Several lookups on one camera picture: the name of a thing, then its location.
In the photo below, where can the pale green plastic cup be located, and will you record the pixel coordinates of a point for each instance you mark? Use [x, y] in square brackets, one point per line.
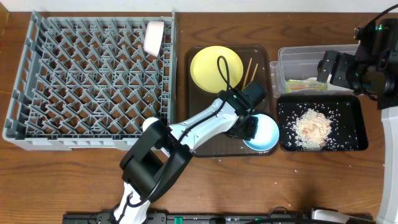
[147, 122]

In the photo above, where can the dark brown serving tray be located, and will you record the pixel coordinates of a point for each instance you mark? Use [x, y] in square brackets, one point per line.
[222, 145]

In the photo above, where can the grey plastic dish rack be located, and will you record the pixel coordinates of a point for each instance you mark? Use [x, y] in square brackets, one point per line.
[87, 82]

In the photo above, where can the green printed wrapper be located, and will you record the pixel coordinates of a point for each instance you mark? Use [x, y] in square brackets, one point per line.
[299, 85]

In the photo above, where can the yellow plastic plate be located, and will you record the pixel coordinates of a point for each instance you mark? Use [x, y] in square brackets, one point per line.
[204, 68]

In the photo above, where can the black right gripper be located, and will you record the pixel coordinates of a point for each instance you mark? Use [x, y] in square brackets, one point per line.
[343, 61]

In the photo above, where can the wooden chopstick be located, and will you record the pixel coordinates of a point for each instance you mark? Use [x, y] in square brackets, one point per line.
[254, 72]
[246, 74]

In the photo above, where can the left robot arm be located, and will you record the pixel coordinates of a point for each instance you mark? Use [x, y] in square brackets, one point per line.
[157, 159]

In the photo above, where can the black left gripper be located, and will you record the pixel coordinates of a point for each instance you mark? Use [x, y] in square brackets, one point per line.
[246, 128]

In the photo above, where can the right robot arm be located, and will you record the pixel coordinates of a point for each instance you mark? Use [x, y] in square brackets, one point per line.
[372, 71]

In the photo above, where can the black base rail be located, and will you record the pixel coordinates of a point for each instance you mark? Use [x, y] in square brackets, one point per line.
[105, 217]

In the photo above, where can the black waste tray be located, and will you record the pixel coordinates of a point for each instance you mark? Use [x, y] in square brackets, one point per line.
[355, 109]

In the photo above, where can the rice food leftovers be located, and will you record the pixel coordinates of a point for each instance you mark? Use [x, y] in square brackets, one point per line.
[313, 126]

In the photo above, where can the light blue plastic bowl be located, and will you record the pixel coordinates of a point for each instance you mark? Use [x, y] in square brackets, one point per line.
[266, 135]

